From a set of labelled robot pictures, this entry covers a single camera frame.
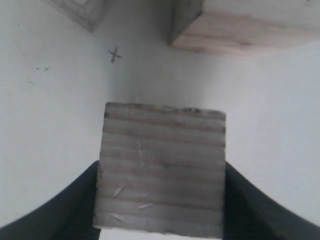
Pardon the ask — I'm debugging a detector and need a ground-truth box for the smallest wooden cube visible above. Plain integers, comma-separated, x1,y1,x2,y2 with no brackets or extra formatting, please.
44,0,115,33

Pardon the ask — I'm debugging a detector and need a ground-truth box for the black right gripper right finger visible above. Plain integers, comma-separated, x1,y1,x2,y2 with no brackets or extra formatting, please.
223,163,320,240

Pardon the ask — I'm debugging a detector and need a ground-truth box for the third largest wooden cube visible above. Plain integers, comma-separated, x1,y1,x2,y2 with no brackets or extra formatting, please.
93,102,226,240

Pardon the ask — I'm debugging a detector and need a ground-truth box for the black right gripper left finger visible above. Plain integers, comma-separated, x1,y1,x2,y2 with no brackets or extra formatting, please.
0,161,101,240

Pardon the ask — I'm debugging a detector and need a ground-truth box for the second largest wooden cube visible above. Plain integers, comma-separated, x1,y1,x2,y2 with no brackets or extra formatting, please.
169,0,320,58

